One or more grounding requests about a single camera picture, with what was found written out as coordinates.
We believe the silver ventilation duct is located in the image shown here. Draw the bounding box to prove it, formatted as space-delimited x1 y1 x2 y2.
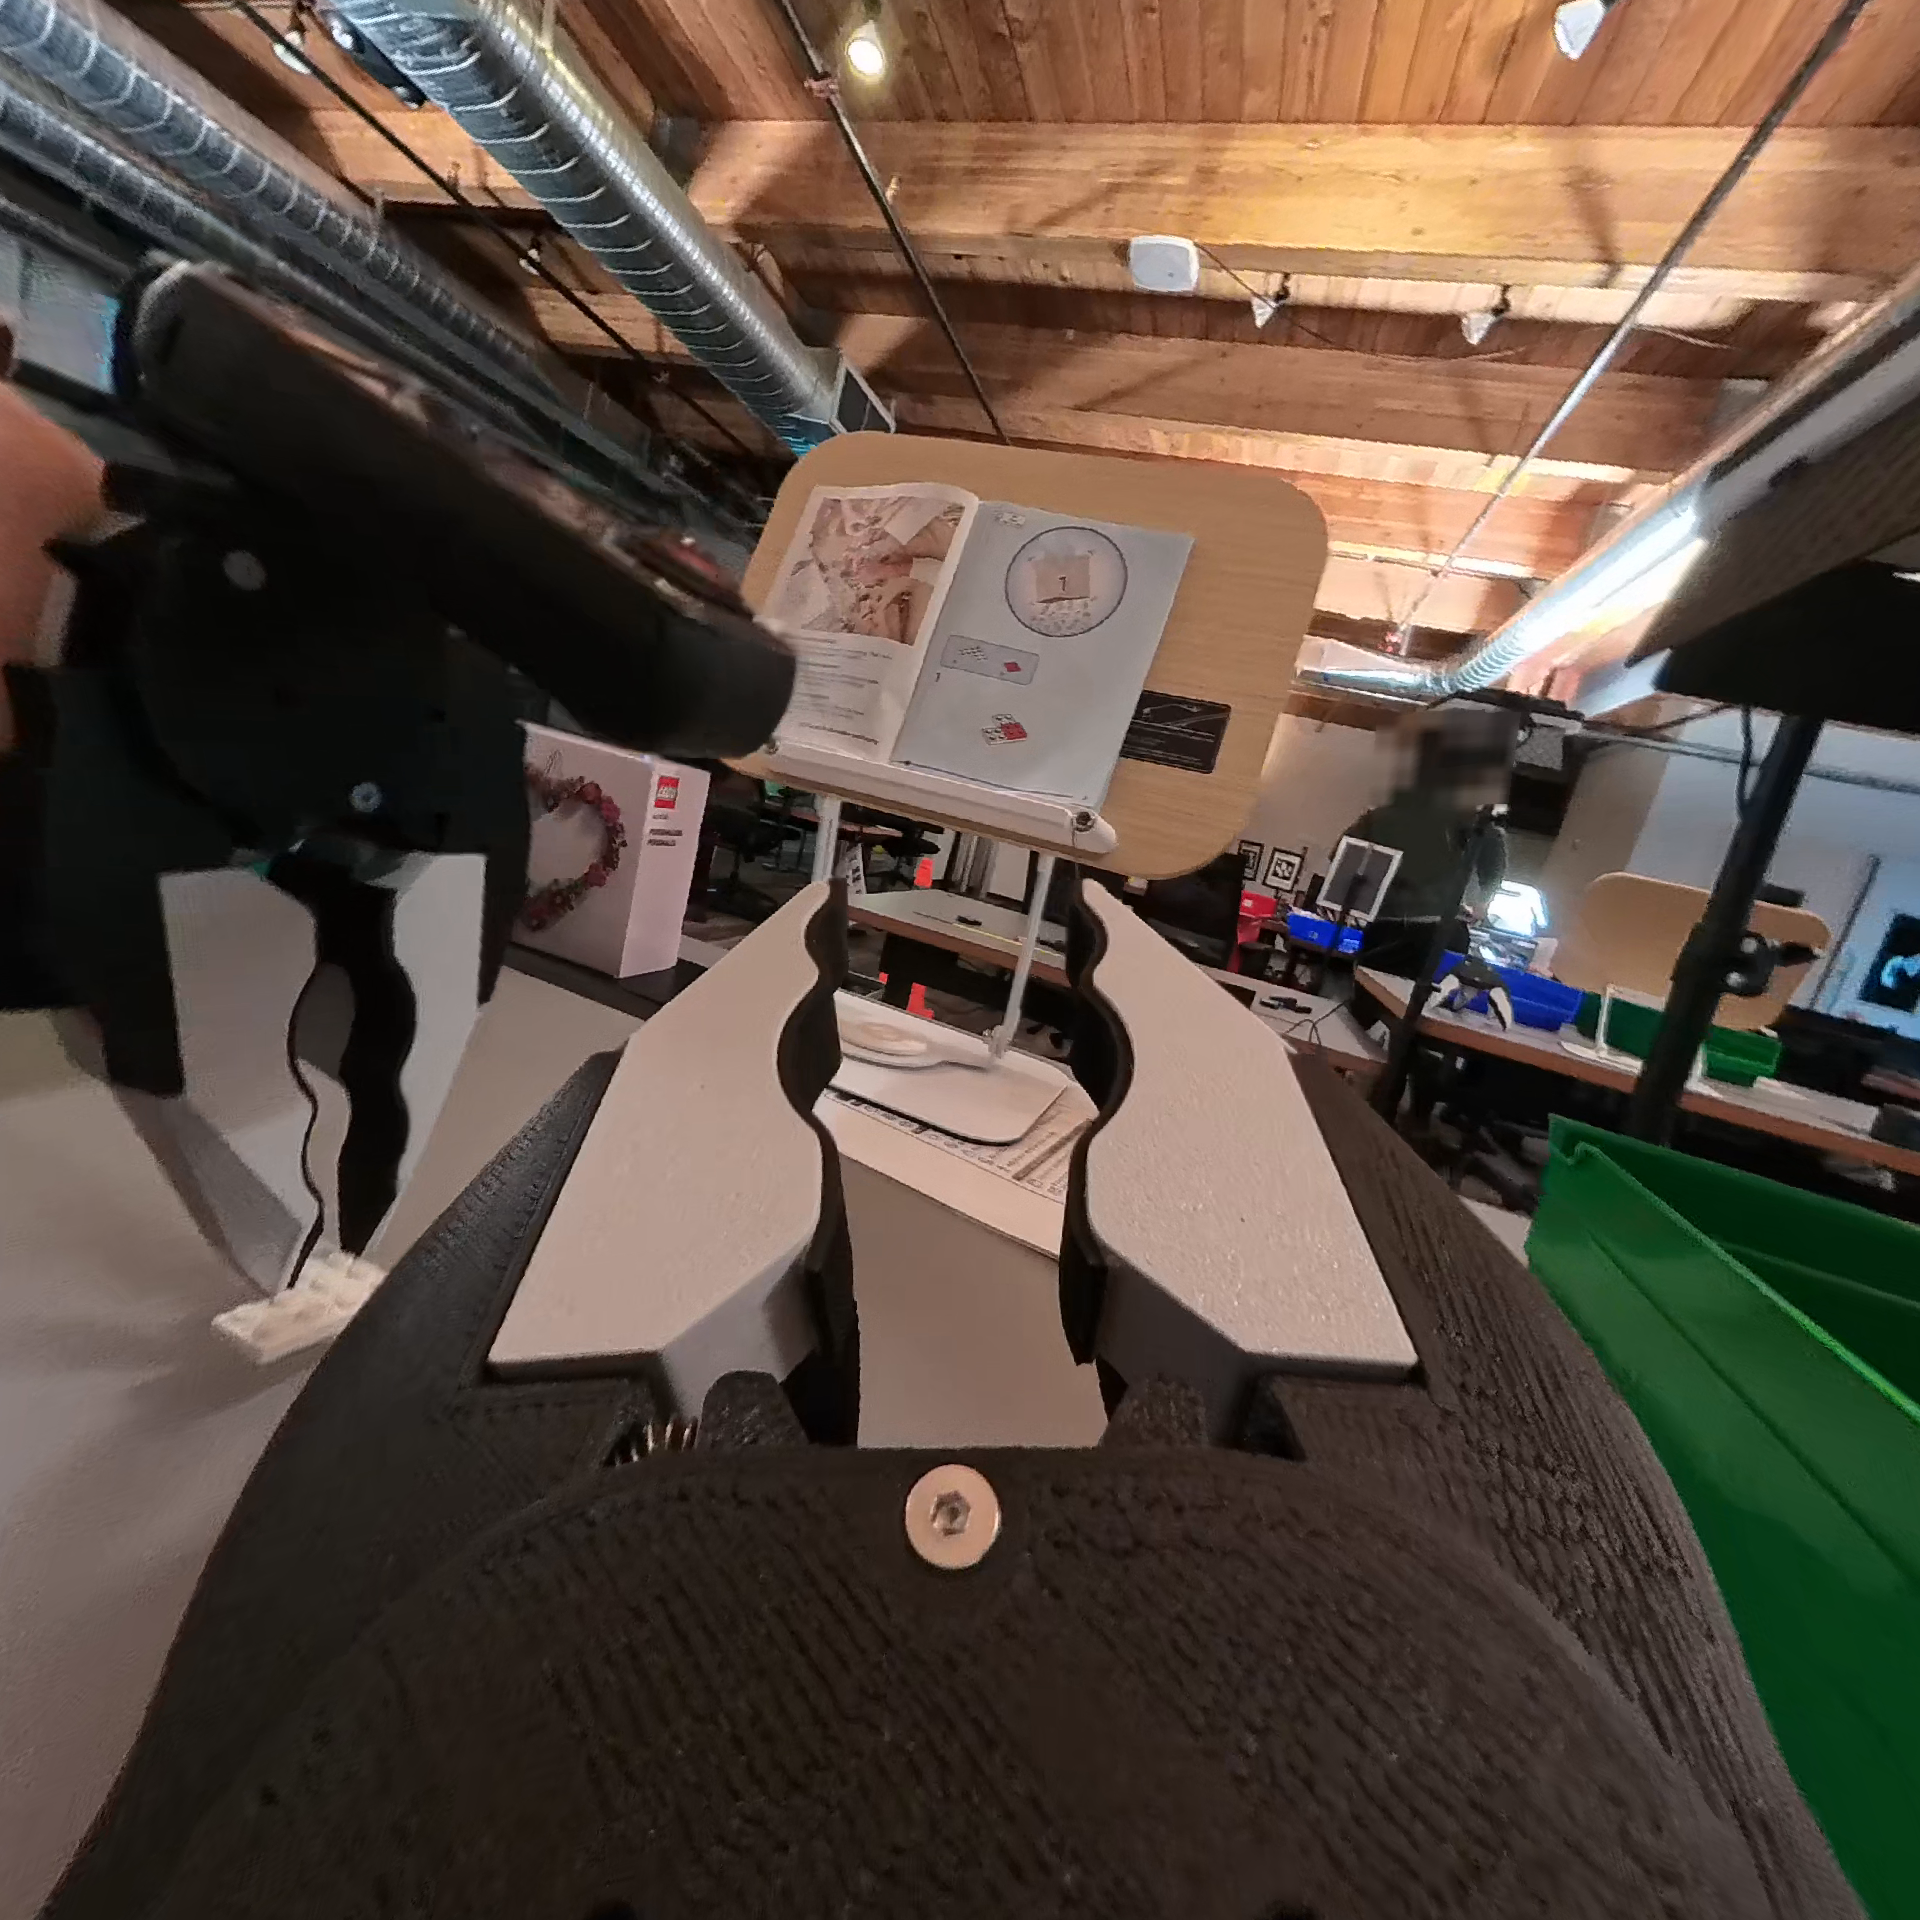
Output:
319 0 893 453
0 0 708 496
1297 496 1713 708

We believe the background work table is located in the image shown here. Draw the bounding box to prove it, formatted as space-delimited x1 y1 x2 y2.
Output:
1351 967 1920 1187
847 892 1085 983

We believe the open instruction booklet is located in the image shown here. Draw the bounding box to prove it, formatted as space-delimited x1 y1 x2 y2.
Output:
761 479 1198 810

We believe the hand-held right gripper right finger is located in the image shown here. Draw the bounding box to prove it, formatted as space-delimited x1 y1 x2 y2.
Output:
1060 875 1426 1437

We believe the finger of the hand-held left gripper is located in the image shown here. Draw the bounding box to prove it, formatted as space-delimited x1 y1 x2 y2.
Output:
280 851 490 1259
153 873 324 1291

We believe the clear bag with printed sheet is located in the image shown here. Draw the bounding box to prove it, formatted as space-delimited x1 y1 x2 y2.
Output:
817 1088 1107 1264

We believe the white brick plate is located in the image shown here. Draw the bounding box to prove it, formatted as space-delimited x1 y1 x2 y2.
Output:
210 1251 387 1363

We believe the yellow white heart wreath box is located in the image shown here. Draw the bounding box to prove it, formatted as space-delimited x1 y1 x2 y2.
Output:
515 724 711 978

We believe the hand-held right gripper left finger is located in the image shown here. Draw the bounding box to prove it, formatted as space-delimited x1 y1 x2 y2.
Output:
484 875 864 1450

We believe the person's left hand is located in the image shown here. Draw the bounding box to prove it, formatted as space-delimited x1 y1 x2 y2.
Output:
0 380 108 670

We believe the green plastic bin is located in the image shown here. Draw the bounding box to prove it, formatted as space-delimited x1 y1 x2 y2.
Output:
1525 1115 1920 1920
1608 995 1786 1084

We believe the dark monitor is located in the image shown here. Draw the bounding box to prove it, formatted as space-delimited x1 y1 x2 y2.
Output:
1859 900 1920 1022

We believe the black overhead rack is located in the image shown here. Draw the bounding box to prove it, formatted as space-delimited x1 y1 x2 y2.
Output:
1626 266 1920 1156

